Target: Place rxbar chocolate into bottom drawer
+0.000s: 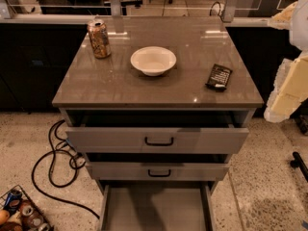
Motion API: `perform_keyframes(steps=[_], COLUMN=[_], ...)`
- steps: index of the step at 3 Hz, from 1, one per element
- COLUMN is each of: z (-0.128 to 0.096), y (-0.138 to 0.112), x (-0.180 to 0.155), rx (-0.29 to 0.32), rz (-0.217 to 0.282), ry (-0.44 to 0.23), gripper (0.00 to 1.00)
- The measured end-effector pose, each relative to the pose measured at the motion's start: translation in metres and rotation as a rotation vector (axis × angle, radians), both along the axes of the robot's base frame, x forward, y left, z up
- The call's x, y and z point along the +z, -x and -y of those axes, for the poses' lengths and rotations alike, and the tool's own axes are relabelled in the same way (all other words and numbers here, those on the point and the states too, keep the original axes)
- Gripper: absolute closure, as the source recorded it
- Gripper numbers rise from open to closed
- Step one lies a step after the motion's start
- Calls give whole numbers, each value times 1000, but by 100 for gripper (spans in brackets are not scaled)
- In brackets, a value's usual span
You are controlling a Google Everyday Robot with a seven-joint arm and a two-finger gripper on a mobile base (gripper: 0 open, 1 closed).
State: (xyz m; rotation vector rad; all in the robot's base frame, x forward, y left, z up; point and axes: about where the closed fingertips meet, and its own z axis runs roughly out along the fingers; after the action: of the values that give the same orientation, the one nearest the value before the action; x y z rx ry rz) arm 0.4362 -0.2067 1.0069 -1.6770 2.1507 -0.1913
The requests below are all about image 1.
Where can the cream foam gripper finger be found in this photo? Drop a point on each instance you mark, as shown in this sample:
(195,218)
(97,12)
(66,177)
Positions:
(282,20)
(290,89)

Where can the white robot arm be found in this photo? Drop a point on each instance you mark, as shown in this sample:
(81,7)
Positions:
(298,32)

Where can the grey drawer cabinet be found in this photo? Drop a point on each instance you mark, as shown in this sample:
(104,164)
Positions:
(113,86)

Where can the top grey drawer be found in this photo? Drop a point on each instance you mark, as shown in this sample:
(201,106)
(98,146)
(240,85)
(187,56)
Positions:
(162,132)

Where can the grey drawer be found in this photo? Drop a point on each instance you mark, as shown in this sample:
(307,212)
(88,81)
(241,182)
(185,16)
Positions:
(155,167)
(157,206)
(162,132)

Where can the middle grey drawer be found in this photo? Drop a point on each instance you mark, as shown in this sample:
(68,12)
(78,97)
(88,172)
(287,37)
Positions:
(155,167)

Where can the bottom grey drawer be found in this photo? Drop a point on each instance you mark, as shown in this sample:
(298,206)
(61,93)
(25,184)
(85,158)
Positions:
(157,206)

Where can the black caster leg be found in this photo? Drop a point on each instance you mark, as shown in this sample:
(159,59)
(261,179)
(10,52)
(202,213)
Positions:
(298,162)

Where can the white paper bowl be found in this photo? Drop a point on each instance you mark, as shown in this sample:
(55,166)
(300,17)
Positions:
(153,60)

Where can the gold soda can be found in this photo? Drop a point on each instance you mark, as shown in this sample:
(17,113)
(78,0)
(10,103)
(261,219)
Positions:
(99,40)

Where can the brown can in basket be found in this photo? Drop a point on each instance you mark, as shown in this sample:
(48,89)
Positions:
(30,216)

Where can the blue soda can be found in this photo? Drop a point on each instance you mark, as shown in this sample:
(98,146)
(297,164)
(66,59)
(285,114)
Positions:
(13,199)

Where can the wire basket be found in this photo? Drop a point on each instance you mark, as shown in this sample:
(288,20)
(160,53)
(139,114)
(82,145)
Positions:
(18,212)

